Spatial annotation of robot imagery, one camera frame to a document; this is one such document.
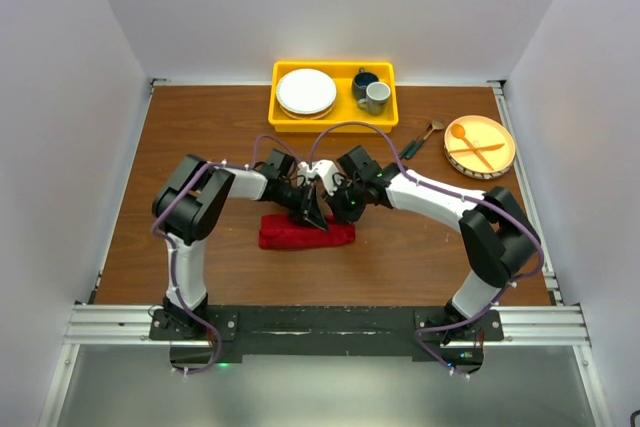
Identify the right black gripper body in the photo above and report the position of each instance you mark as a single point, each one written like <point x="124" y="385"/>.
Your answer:
<point x="349" y="202"/>

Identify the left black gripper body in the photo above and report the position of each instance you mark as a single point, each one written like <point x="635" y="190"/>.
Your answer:
<point x="295" y="199"/>

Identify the red cloth napkin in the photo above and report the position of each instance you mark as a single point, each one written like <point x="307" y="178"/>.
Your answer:
<point x="279" y="232"/>

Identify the brass spoon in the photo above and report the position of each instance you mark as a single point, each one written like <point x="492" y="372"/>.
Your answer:
<point x="435" y="126"/>

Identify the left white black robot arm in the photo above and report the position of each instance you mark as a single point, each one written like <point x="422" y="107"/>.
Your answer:
<point x="188" y="208"/>

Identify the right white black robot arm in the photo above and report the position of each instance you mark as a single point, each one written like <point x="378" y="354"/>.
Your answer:
<point x="496" y="233"/>

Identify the wooden plate under white plate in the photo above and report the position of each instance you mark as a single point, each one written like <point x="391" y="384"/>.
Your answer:
<point x="306" y="116"/>

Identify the grey white mug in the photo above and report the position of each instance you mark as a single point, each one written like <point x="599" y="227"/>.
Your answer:
<point x="377" y="95"/>

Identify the yellow plastic bin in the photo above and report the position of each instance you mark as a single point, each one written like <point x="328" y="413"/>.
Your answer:
<point x="345" y="113"/>

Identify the dark blue mug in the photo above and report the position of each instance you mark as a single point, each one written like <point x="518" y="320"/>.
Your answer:
<point x="361" y="81"/>

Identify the orange wooden spoon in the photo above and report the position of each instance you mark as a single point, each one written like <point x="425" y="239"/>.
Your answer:
<point x="459" y="132"/>

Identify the orange wooden plate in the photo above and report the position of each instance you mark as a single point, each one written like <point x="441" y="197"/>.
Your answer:
<point x="481" y="131"/>

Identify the orange wooden knife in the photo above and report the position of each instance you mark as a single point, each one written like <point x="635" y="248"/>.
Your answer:
<point x="493" y="147"/>

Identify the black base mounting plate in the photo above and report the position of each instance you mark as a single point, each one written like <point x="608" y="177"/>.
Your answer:
<point x="468" y="359"/>

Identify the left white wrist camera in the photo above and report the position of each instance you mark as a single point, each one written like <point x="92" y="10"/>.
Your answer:
<point x="305" y="174"/>

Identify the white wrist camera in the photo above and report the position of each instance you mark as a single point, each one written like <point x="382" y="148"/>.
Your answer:
<point x="305" y="174"/>
<point x="329" y="175"/>

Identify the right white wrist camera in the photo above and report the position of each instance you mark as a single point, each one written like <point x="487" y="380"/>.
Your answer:
<point x="329" y="175"/>

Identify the aluminium frame rail right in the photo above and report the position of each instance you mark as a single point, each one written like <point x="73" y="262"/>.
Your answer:
<point x="548" y="271"/>

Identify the aluminium frame rail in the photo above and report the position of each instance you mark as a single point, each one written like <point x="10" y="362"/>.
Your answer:
<point x="548" y="271"/>
<point x="502" y="326"/>

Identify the aluminium frame rail front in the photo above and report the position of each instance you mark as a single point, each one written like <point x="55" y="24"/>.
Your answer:
<point x="502" y="326"/>

